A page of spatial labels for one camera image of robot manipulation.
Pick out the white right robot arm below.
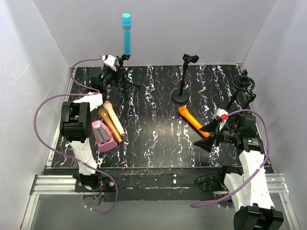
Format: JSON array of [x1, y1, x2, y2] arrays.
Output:
[[194, 109, 284, 230]]

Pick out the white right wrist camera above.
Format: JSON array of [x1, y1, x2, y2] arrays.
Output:
[[213, 108, 228, 131]]

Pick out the black tripod mic stand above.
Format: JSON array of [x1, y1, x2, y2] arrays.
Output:
[[115, 54, 140, 90]]

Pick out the black round-base clip stand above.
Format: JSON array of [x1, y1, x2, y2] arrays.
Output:
[[171, 54, 199, 104]]

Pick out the pink box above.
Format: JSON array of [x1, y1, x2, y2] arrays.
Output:
[[92, 120, 117, 153]]

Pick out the black round-base shock-mount stand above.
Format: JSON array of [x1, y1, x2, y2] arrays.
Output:
[[226, 75, 256, 110]]

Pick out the pink beige microphone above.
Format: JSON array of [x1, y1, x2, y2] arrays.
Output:
[[103, 101, 125, 136]]

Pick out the orange microphone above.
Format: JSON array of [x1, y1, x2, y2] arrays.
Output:
[[178, 106, 210, 138]]

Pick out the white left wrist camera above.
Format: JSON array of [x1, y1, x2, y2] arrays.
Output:
[[101, 55, 118, 72]]

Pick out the gold microphone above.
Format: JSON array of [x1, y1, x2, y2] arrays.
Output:
[[98, 108, 123, 143]]

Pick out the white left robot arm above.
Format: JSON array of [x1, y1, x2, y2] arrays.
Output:
[[59, 92, 117, 192]]

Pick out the blue microphone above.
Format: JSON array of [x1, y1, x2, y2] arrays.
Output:
[[122, 13, 132, 56]]

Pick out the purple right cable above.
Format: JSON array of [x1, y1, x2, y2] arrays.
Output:
[[190, 109, 271, 208]]

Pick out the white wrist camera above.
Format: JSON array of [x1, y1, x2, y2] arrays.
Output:
[[213, 108, 228, 131], [101, 55, 118, 72]]

